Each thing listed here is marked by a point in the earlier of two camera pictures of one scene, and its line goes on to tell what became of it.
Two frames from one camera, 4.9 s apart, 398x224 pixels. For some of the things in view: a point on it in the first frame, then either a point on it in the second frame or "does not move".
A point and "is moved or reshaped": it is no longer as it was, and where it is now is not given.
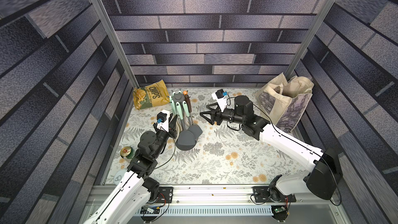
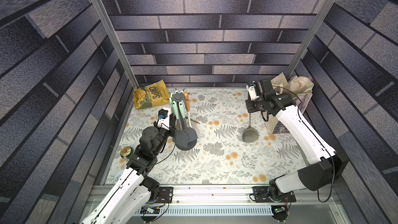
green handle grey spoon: [194, 128] is moved or reshaped
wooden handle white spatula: [189, 106] does not move
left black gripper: [172, 129] does not move
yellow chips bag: [153, 95] does not move
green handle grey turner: [195, 128] is moved or reshaped
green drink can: [127, 152] does not move
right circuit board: [280, 213] does not move
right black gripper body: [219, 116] to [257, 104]
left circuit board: [150, 209] does not move
